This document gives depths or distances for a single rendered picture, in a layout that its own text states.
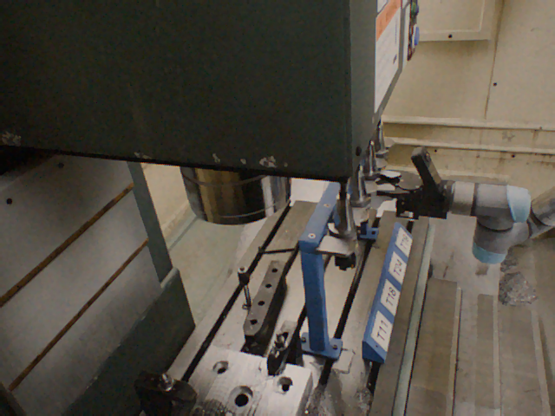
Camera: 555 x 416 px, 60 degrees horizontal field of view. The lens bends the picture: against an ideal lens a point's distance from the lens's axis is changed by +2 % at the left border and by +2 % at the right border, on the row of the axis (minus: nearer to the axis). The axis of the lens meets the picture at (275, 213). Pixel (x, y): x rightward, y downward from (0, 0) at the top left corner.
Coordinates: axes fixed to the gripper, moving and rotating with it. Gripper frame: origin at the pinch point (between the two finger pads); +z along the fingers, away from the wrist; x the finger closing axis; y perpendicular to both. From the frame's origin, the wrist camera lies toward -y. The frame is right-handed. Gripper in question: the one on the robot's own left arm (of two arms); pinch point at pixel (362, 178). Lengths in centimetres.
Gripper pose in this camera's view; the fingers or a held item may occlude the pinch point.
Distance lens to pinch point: 115.9
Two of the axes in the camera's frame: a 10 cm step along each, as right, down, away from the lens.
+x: 3.5, -5.6, 7.5
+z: -9.3, -1.4, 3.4
